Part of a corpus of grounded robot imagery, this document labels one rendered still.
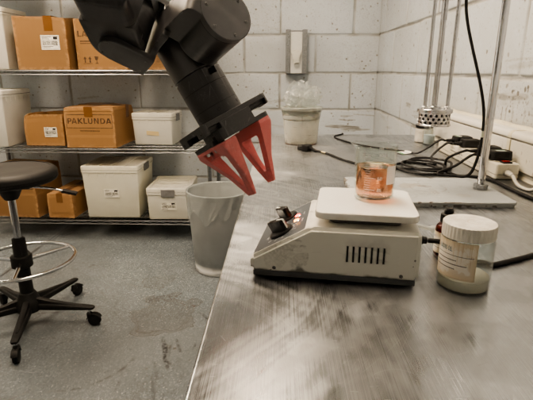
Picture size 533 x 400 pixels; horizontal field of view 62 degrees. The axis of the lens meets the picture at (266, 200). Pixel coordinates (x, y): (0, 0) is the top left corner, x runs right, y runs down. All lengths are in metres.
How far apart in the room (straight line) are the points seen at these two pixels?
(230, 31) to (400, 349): 0.35
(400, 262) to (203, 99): 0.29
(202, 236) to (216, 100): 1.70
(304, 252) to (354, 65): 2.48
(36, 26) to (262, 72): 1.30
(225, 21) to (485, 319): 0.40
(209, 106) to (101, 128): 2.22
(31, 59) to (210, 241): 1.44
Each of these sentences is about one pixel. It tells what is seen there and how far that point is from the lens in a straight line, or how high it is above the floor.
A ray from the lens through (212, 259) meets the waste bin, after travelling 2.23.
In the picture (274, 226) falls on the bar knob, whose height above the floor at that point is 0.81.
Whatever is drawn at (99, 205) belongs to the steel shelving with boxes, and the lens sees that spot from 2.86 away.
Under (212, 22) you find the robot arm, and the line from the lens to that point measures 0.47.
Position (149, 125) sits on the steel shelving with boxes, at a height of 0.68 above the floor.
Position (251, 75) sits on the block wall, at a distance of 2.93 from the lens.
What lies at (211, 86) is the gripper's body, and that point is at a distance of 0.52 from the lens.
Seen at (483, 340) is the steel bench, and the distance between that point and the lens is 0.49.
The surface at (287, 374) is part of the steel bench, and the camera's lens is 0.41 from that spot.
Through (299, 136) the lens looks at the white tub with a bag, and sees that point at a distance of 1.51.
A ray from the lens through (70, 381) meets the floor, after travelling 1.73.
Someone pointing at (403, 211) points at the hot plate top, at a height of 0.84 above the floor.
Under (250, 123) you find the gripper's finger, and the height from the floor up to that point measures 0.94.
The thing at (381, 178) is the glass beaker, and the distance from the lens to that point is 0.56.
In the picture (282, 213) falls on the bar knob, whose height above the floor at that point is 0.81.
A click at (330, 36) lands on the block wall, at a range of 2.95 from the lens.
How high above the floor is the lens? 1.00
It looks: 16 degrees down
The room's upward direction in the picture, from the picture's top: straight up
